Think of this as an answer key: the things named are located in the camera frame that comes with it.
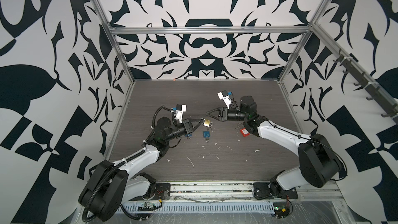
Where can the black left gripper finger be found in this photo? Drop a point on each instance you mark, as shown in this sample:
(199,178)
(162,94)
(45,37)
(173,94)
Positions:
(192,128)
(200,121)

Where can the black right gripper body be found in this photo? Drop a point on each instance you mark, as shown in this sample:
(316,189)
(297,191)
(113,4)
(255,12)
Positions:
(225,114)

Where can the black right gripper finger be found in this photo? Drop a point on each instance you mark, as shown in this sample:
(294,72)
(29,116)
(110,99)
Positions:
(214,111)
(215,117)

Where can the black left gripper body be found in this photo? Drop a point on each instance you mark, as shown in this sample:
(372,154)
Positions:
(186,127)

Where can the brass padlock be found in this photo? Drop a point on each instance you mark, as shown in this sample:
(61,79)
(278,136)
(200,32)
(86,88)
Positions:
(207,123)

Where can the red safety padlock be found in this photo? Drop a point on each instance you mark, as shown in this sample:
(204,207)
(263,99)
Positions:
(243,130)

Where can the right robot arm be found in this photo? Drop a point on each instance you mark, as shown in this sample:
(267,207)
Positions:
(318,162)

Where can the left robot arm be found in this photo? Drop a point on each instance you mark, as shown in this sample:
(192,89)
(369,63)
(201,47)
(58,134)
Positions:
(112,184)

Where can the blue padlock middle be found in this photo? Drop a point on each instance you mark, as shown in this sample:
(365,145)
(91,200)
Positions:
(207,135)

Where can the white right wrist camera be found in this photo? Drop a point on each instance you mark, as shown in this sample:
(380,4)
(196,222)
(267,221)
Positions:
(226,97)

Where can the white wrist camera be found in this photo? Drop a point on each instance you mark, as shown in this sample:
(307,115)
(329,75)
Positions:
(178,111)
(226,97)

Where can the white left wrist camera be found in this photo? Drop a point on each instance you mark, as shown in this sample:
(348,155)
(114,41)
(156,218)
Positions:
(178,111)

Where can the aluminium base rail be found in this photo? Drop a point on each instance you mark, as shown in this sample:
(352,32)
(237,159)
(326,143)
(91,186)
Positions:
(244,190)

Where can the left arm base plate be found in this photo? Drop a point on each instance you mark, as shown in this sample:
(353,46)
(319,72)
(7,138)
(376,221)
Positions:
(159,191)

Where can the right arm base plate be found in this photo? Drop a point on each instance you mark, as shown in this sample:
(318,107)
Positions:
(271,190)

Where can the white cable duct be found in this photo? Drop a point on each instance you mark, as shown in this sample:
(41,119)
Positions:
(203,208)

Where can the wall hook rail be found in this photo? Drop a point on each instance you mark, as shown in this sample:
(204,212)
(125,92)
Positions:
(365,81)

